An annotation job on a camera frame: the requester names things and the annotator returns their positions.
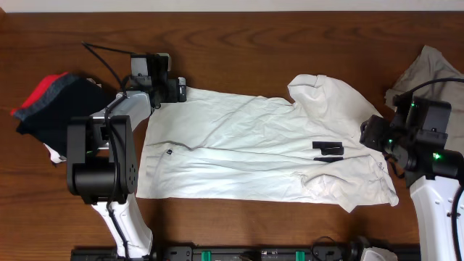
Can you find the white printed t-shirt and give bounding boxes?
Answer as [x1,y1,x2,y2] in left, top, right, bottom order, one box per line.
[137,74,399,211]

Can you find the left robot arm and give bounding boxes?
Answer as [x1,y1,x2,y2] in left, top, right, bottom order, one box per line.
[67,53,186,261]

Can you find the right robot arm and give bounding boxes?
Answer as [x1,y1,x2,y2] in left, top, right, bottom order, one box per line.
[360,96,463,260]

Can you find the grey garment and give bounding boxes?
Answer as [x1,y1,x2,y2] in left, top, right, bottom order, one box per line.
[384,45,464,153]

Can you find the red folded garment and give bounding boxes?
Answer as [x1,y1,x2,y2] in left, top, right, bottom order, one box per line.
[10,72,68,115]

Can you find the black folded garment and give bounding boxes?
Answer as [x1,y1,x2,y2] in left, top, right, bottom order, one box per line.
[12,73,112,156]

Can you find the white green folded garment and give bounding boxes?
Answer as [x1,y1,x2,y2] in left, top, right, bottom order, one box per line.
[44,144,67,165]

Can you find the black mounting rail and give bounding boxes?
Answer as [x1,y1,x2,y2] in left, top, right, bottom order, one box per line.
[70,236,421,261]

